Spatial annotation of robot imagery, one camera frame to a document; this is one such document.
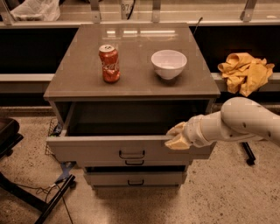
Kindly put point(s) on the black stand leg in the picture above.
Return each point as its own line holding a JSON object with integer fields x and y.
{"x": 251, "y": 157}

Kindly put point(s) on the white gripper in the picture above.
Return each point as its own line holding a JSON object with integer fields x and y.
{"x": 192, "y": 132}

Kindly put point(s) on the grey bottom drawer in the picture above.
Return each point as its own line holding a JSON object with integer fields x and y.
{"x": 135, "y": 178}

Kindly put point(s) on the grey drawer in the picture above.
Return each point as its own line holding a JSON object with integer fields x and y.
{"x": 118, "y": 130}
{"x": 134, "y": 162}
{"x": 135, "y": 178}

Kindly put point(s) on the grey drawer cabinet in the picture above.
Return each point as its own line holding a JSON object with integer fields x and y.
{"x": 79, "y": 76}

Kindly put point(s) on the white bowl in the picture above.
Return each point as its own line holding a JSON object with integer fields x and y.
{"x": 168, "y": 64}

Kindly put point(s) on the grey middle drawer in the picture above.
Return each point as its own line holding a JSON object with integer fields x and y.
{"x": 134, "y": 162}

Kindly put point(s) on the yellow crumpled cloth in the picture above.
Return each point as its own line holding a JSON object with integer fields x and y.
{"x": 244, "y": 73}

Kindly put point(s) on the grey top drawer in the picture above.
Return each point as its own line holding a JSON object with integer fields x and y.
{"x": 118, "y": 130}

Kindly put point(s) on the blue tape strip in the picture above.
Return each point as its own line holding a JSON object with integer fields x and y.
{"x": 66, "y": 167}

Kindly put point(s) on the wire basket with items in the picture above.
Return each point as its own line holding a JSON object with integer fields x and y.
{"x": 55, "y": 129}

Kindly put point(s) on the white plastic bag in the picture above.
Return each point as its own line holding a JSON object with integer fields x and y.
{"x": 37, "y": 10}

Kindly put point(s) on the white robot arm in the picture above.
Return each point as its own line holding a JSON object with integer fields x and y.
{"x": 239, "y": 120}

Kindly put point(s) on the red soda can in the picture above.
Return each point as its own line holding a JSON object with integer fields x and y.
{"x": 110, "y": 63}

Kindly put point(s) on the black chair base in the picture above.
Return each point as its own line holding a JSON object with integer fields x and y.
{"x": 36, "y": 172}

